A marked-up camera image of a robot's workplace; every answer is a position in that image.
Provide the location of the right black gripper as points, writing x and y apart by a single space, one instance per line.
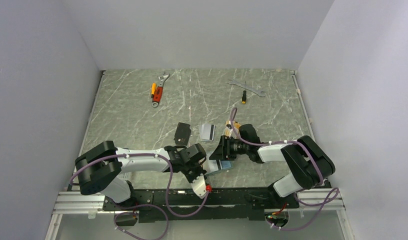
223 152

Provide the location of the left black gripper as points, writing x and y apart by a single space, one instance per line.
201 170

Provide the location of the green card holder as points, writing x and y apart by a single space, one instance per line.
227 165

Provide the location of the black VIP card stack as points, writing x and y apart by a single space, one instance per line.
182 134

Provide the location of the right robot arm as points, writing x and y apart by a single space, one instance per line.
308 163

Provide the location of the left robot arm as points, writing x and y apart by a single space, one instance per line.
98 169

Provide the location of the orange card stack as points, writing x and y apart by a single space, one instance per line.
229 129

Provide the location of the silver VIP card stack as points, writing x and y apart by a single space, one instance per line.
207 132

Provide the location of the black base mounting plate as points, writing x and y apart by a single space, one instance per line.
251 203

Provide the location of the black yellow small screwdriver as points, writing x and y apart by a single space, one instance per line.
244 97

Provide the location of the silver open-end spanner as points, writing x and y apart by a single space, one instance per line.
259 92

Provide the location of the red adjustable wrench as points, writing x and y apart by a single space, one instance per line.
159 90

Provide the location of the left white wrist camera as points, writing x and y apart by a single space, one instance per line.
199 186

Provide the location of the yellow handled screwdriver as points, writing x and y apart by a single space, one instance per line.
153 89

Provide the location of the aluminium rail frame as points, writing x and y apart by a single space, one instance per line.
72 202

